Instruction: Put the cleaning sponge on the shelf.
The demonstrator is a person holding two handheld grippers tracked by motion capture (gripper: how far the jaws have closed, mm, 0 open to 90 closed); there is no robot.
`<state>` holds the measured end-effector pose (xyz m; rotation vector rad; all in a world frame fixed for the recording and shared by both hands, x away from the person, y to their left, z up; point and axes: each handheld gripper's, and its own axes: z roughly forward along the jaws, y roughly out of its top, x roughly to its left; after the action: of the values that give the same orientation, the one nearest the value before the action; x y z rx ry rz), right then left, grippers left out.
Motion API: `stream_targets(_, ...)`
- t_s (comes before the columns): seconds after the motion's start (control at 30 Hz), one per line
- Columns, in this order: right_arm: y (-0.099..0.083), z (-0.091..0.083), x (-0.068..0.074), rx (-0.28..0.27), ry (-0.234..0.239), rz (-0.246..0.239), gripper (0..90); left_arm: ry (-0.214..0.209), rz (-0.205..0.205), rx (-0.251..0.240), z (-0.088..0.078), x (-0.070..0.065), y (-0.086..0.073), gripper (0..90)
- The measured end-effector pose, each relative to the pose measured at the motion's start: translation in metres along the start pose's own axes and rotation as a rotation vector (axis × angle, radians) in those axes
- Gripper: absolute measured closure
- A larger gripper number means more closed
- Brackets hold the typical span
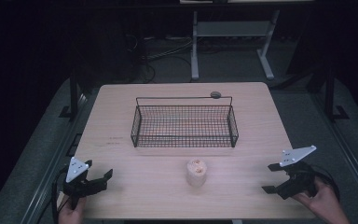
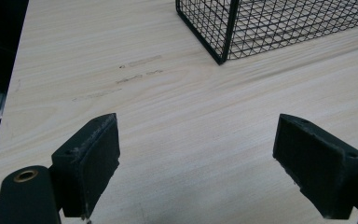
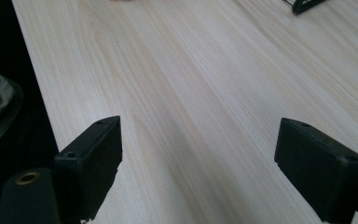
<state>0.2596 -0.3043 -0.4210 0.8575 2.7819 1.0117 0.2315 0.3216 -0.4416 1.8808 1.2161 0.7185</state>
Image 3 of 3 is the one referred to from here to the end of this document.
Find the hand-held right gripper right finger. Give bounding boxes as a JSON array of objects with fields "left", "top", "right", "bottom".
[{"left": 273, "top": 117, "right": 358, "bottom": 224}]

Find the dark green wire rack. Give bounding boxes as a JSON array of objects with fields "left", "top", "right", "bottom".
[{"left": 282, "top": 0, "right": 328, "bottom": 16}]

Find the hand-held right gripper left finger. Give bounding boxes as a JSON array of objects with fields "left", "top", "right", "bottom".
[{"left": 53, "top": 115, "right": 124, "bottom": 222}]

